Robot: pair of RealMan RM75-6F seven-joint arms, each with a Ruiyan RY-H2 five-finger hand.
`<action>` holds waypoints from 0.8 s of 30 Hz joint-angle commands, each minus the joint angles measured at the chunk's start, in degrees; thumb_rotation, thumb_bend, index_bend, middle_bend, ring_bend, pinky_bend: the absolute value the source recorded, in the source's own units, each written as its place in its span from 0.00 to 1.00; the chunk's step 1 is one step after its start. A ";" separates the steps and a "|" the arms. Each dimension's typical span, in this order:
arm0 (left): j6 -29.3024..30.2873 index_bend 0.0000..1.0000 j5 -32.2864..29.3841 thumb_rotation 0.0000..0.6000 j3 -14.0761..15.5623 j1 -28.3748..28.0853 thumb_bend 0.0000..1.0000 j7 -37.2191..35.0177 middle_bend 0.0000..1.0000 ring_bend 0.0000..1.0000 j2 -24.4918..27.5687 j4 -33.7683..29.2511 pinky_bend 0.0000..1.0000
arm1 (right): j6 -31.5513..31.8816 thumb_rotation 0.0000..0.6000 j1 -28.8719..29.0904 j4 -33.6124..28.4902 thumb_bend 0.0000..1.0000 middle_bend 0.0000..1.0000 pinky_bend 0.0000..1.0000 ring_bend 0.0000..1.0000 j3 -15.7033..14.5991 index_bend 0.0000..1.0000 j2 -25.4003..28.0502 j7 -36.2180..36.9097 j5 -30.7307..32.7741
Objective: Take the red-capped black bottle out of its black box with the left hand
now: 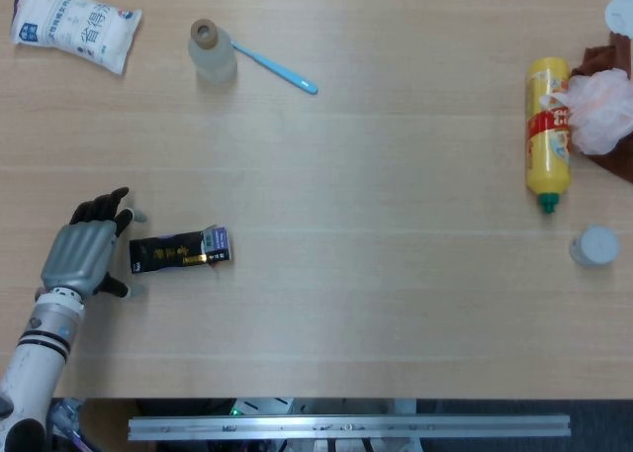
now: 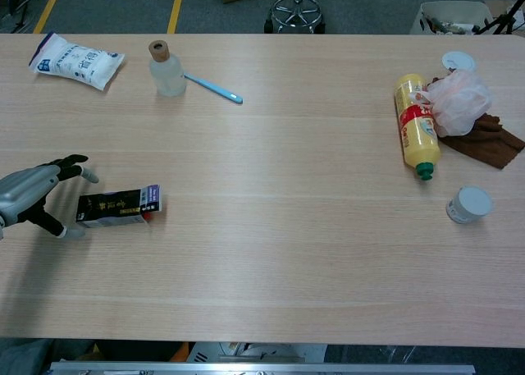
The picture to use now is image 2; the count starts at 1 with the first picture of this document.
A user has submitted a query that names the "aluminium rail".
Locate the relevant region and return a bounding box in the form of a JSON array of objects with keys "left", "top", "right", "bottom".
[{"left": 48, "top": 361, "right": 477, "bottom": 375}]

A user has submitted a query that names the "white round lid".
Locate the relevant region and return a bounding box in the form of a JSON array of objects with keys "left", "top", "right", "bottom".
[{"left": 441, "top": 50, "right": 478, "bottom": 73}]

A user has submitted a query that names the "clear bottle wooden cork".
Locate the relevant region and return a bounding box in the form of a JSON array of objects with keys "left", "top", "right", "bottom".
[{"left": 148, "top": 39, "right": 188, "bottom": 98}]

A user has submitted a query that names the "brown cloth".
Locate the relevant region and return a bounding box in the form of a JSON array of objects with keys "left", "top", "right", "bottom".
[{"left": 438, "top": 112, "right": 525, "bottom": 171}]

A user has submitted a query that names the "black carton red cap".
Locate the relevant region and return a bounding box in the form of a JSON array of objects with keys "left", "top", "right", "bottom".
[{"left": 75, "top": 185, "right": 164, "bottom": 229}]

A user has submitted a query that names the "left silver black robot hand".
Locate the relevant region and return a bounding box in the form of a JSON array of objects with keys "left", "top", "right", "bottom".
[{"left": 0, "top": 153, "right": 100, "bottom": 241}]

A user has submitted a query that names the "white blue snack bag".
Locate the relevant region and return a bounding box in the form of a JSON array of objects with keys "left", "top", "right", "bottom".
[{"left": 28, "top": 31, "right": 126, "bottom": 92}]

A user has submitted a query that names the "white lidded plastic cup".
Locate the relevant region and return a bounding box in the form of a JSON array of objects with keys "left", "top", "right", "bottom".
[{"left": 445, "top": 185, "right": 494, "bottom": 226}]

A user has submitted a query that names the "black tripod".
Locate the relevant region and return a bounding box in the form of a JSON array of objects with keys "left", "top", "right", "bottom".
[{"left": 473, "top": 0, "right": 525, "bottom": 35}]

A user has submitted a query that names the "light blue toothbrush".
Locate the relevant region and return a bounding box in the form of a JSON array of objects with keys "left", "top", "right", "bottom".
[{"left": 183, "top": 72, "right": 244, "bottom": 105}]

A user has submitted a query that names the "pink plastic bag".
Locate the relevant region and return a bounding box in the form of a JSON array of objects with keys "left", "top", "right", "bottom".
[{"left": 422, "top": 69, "right": 495, "bottom": 139}]

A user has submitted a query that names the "yellow bottle green cap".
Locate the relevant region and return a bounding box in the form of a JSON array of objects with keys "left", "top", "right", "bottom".
[{"left": 394, "top": 73, "right": 443, "bottom": 182}]

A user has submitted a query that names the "chrome stool base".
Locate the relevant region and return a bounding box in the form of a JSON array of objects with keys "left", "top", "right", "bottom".
[{"left": 263, "top": 0, "right": 327, "bottom": 34}]

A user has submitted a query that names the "white storage bin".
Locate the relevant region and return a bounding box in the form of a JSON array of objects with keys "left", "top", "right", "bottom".
[{"left": 409, "top": 1, "right": 495, "bottom": 35}]

